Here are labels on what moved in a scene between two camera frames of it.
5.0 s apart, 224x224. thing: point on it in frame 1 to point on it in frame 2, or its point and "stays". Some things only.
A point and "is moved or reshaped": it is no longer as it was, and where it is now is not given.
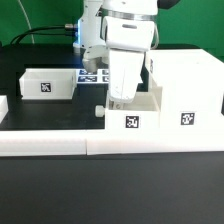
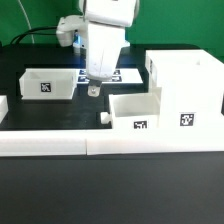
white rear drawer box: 48,83 stays
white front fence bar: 18,143 stays
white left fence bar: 4,107 stays
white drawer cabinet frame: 187,85 stays
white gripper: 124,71 to 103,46
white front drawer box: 140,113 is moved or reshaped
